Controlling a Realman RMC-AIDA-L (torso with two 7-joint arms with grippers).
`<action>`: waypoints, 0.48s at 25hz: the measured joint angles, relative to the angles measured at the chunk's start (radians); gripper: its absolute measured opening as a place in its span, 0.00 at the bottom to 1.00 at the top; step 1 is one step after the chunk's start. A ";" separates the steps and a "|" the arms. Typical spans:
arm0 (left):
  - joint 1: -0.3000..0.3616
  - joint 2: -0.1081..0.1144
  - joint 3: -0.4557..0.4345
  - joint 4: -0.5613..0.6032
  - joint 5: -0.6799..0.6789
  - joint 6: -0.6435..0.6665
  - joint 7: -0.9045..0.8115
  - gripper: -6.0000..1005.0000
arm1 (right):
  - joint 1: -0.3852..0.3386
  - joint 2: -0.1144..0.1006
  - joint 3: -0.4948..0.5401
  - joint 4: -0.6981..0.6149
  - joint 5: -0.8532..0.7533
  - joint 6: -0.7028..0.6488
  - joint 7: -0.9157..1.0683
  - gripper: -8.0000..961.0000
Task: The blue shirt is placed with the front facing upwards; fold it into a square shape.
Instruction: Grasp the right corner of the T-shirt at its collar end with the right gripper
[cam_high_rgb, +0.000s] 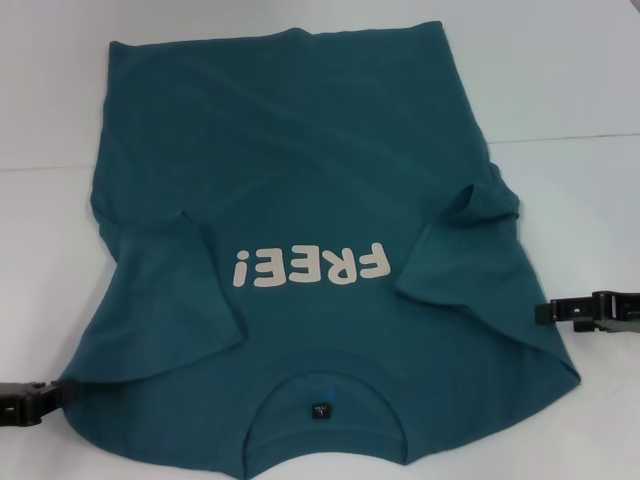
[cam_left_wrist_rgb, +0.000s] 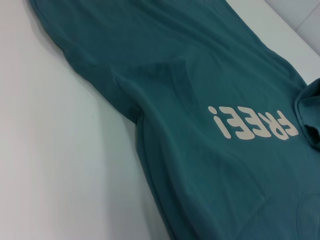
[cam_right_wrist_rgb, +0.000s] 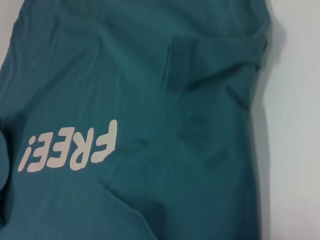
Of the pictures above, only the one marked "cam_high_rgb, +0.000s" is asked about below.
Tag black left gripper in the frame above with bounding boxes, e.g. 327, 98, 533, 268
0, 379, 69, 430

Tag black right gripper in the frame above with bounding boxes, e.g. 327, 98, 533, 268
534, 288, 640, 335

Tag teal blue FREE t-shirt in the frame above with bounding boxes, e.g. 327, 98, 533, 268
55, 20, 584, 480

